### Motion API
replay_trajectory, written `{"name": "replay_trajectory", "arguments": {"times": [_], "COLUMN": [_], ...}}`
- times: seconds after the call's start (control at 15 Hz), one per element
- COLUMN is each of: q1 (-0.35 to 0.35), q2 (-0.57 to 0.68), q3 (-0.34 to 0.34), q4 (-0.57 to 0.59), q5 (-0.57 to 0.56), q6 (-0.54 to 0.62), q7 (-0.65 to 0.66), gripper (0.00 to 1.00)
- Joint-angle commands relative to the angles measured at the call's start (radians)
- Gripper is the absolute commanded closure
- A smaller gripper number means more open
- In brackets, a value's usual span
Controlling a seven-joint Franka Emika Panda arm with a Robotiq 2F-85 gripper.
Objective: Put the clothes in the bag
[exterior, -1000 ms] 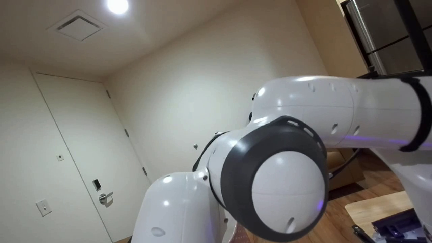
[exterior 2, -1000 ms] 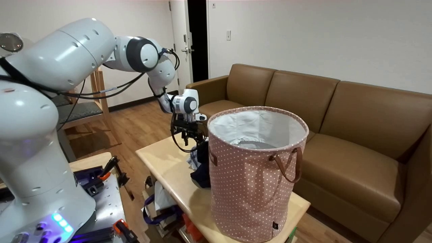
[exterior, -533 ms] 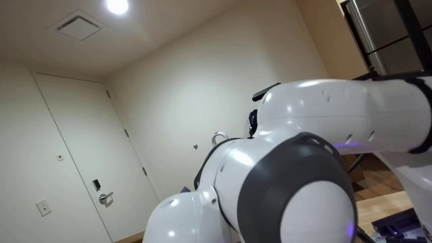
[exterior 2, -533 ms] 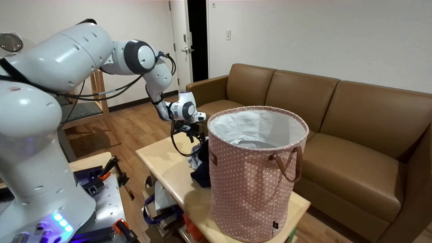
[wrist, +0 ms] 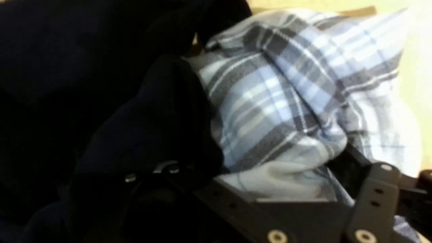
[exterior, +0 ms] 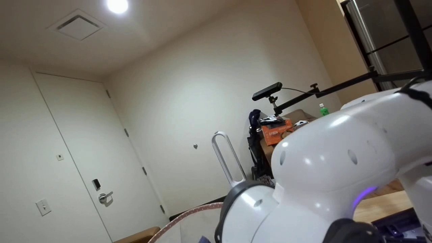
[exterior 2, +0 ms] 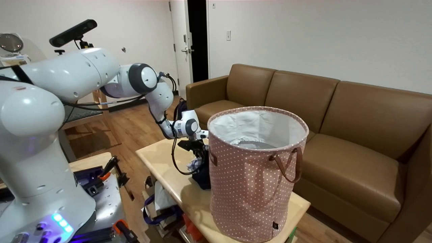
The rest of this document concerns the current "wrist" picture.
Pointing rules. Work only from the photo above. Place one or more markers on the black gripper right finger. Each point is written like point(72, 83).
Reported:
point(376, 206)

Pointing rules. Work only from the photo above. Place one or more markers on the blue plaid cloth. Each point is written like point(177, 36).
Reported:
point(288, 98)

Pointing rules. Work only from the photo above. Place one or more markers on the navy blue cloth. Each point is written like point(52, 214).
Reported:
point(89, 89)

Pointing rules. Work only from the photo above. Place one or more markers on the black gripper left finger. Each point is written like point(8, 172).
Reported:
point(243, 216)

